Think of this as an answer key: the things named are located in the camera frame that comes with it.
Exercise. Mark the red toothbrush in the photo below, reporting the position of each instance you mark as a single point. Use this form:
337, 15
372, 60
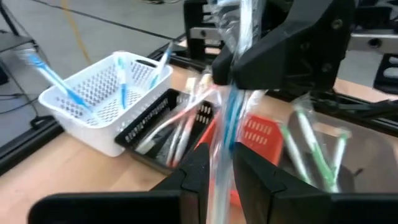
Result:
183, 137
177, 116

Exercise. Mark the blue toothbrush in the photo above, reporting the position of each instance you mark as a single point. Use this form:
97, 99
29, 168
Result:
231, 102
160, 68
123, 90
59, 82

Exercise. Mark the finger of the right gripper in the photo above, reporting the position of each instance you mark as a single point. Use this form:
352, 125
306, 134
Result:
222, 70
295, 56

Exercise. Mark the orange perforated plastic basket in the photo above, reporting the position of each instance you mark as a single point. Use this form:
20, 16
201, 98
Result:
264, 137

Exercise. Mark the black perforated plastic basket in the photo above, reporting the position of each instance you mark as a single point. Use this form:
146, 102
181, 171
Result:
133, 137

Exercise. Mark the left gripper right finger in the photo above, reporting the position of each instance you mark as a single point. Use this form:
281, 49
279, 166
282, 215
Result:
311, 208

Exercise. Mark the smoky grey translucent bin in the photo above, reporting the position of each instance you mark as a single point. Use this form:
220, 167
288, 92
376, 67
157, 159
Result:
373, 149

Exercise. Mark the green toothbrush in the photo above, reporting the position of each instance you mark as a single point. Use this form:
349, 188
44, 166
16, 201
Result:
314, 146
293, 149
339, 155

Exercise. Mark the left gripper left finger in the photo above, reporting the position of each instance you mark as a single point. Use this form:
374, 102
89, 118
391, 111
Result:
124, 208

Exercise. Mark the white perforated plastic basket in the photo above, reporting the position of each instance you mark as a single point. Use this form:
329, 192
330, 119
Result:
102, 137

